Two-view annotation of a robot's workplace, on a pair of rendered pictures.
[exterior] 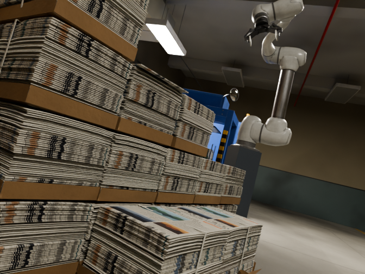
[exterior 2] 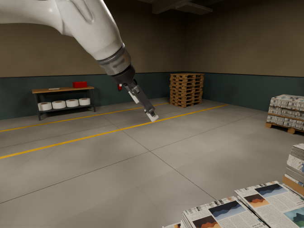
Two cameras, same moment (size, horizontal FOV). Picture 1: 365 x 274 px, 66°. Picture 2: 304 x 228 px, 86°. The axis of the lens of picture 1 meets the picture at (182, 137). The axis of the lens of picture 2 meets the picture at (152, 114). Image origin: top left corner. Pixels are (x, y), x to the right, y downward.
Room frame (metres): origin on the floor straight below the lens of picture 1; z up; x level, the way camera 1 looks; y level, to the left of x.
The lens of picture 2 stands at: (1.92, 0.11, 1.68)
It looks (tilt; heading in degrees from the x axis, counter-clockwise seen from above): 17 degrees down; 218
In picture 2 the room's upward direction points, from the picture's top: straight up
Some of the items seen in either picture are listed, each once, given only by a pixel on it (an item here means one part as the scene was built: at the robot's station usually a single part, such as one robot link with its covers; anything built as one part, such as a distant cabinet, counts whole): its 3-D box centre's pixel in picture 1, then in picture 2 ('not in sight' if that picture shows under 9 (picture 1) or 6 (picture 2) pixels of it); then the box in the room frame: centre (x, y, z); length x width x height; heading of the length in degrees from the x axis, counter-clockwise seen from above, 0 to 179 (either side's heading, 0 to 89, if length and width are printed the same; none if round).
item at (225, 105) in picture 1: (205, 103); not in sight; (3.94, -0.20, 1.65); 0.60 x 0.45 x 0.20; 72
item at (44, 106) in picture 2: not in sight; (65, 98); (-0.71, -5.67, 0.55); 1.80 x 0.70 x 1.10; 162
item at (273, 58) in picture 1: (271, 55); not in sight; (2.16, -0.52, 1.77); 0.18 x 0.14 x 0.13; 156
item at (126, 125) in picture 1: (115, 126); not in sight; (1.13, 0.27, 0.86); 0.38 x 0.29 x 0.04; 53
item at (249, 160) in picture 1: (230, 210); not in sight; (2.25, -0.51, 0.50); 0.20 x 0.20 x 1.00; 17
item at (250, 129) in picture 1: (250, 129); not in sight; (2.24, -0.52, 1.17); 0.18 x 0.16 x 0.22; 66
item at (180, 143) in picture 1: (161, 141); not in sight; (1.37, 0.10, 0.86); 0.38 x 0.29 x 0.04; 56
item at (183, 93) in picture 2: not in sight; (186, 89); (-4.60, -3.03, 0.65); 1.26 x 0.86 x 1.30; 166
